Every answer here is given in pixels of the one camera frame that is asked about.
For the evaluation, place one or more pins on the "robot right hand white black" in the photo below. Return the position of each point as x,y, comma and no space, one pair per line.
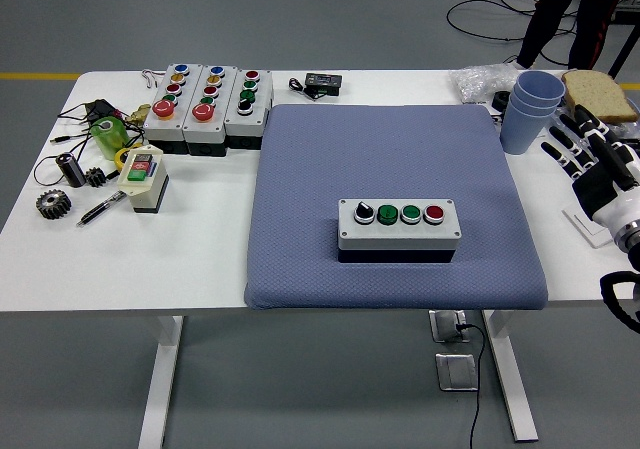
595,189

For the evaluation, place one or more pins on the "grey four-button control box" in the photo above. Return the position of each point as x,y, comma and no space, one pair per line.
400,236

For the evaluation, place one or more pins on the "grey five-button control box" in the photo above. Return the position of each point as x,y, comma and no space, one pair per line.
165,131
205,131

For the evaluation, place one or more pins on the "blue plastic cup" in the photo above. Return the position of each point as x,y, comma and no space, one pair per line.
542,91
522,105
520,136

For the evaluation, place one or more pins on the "bread slice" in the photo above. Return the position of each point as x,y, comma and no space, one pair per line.
595,91

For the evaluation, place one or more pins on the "white printed paper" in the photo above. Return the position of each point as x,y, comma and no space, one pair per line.
495,115

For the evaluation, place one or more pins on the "black metal stand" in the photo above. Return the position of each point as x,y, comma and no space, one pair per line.
625,49

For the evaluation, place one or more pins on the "clear bubble wrap bag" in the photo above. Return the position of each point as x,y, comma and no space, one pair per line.
475,84

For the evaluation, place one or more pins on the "person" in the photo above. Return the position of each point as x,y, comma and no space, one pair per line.
590,29

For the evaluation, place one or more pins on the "silver floor socket box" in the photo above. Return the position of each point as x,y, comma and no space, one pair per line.
455,371
442,326

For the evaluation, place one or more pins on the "white table leg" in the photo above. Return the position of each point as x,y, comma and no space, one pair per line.
160,379
510,379

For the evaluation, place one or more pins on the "blue-grey padded mat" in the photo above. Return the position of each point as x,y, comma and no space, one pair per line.
310,169

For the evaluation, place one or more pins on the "black digital meter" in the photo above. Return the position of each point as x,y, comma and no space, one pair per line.
325,81

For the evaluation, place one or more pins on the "grey box with black knob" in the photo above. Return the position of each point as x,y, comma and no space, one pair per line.
245,126

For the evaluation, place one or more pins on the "brass fitting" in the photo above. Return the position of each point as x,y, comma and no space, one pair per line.
137,115

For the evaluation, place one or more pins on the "yellow tape roll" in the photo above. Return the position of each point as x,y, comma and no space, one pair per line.
120,159

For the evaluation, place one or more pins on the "green translucent cylinder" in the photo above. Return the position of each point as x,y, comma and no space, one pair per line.
112,141

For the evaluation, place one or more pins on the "black pen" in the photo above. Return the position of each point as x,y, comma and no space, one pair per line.
100,210

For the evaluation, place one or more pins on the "small black gear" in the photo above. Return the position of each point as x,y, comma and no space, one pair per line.
95,177

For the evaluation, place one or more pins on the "black cylindrical capacitor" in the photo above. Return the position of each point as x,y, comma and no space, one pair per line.
74,171

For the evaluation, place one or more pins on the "large steel gear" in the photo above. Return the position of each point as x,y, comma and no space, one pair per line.
57,208

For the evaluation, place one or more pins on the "white wall switch plate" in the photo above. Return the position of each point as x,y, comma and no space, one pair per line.
590,231

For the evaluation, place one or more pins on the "grey metal frame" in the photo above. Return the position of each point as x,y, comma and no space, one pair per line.
632,3

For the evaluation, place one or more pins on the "cream start-stop switch box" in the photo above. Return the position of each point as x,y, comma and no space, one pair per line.
145,199

